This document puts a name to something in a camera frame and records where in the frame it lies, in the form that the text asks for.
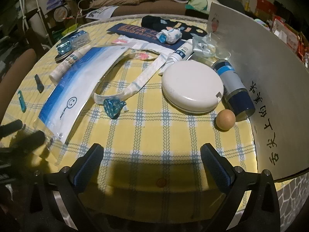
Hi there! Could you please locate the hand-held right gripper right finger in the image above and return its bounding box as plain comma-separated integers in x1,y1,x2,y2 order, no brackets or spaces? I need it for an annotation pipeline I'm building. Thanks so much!
200,142,288,232

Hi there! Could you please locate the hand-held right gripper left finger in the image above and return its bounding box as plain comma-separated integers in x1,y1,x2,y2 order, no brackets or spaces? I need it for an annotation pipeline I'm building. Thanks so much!
24,143,107,232

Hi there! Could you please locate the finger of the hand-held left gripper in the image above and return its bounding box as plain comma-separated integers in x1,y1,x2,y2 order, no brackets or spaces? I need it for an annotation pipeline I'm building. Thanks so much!
7,130,46,154
0,119,24,139

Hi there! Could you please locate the brown egg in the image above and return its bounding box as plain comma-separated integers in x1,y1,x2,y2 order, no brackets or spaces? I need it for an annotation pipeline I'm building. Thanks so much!
216,109,236,131

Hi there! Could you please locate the blue candy wrapper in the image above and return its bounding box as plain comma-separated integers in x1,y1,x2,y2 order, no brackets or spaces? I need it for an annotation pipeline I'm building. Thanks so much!
103,99,126,120

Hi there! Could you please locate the blue white zip bag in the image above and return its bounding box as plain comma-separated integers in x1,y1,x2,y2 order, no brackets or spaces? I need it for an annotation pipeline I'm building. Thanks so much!
34,46,129,167

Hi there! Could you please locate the white spray bottle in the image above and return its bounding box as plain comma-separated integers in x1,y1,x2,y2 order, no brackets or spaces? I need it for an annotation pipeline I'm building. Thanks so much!
49,46,93,83

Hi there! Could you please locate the white round case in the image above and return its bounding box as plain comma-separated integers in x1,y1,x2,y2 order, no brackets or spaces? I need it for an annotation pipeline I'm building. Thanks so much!
161,60,225,114

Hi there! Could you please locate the blue clear plastic case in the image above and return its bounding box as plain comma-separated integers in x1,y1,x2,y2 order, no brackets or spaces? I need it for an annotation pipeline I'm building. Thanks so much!
56,41,73,55

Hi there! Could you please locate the clear floss pick box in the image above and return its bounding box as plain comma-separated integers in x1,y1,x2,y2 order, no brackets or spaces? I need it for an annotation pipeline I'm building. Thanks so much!
60,30,92,49

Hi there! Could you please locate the white long wrapper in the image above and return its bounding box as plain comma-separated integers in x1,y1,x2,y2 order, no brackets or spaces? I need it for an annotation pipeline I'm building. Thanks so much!
94,52,169,107

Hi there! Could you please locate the grey cardboard box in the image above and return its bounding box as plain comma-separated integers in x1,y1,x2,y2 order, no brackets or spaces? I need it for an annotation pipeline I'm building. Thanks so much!
208,2,309,183

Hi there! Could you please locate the white tube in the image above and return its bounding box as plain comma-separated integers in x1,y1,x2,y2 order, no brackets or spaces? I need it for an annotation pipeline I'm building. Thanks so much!
167,39,194,64

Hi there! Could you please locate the clear plastic bag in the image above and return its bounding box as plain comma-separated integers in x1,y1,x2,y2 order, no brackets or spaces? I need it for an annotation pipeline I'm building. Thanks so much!
192,32,232,61

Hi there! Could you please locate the white robot toy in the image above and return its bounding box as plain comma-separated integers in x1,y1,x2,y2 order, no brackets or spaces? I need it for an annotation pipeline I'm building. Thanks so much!
156,28,182,44

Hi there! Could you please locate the small black clip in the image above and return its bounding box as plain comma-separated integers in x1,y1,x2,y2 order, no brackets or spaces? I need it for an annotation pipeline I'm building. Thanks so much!
34,74,44,93

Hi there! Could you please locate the brown padded chair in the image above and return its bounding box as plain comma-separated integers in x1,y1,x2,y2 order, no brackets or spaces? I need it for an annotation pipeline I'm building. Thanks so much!
0,48,37,124

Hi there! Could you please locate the round metal lid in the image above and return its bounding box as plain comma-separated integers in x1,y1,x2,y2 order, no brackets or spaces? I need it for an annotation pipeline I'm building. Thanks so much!
54,53,70,63

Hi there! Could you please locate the blue grey spray can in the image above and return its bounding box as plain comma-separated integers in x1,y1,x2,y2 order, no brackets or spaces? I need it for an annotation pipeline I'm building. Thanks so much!
212,59,256,121

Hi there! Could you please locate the green plastic bag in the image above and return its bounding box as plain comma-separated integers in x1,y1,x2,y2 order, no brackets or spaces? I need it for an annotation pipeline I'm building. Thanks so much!
54,28,73,39

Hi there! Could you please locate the dark wooden chair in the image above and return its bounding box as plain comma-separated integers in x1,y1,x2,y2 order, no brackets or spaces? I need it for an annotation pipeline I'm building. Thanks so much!
24,7,56,46

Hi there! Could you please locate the round tin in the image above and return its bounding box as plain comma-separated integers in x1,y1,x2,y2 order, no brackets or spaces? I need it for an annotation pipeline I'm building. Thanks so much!
53,5,67,21

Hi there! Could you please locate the white pink packet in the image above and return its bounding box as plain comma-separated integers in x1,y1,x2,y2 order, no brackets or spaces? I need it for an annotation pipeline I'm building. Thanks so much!
112,36,174,61

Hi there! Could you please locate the printed paper sheet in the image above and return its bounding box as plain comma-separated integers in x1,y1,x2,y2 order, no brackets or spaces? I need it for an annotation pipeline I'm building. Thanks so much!
86,6,116,20

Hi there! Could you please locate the navy printed banner cloth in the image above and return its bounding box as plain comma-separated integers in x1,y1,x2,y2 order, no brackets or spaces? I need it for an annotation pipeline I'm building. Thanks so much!
107,23,184,46

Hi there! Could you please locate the black patched sock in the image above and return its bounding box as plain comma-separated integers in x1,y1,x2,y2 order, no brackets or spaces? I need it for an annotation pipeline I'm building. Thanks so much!
141,15,208,41

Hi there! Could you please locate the green floral bag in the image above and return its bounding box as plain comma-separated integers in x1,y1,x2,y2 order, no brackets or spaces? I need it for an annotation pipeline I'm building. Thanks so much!
170,0,210,15

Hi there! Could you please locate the dark cushion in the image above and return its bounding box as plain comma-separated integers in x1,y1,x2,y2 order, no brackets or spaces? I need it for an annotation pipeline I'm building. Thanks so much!
216,0,242,10

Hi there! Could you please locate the red cardboard box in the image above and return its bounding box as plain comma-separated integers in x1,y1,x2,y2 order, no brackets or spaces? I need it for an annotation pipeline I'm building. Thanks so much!
256,0,273,17

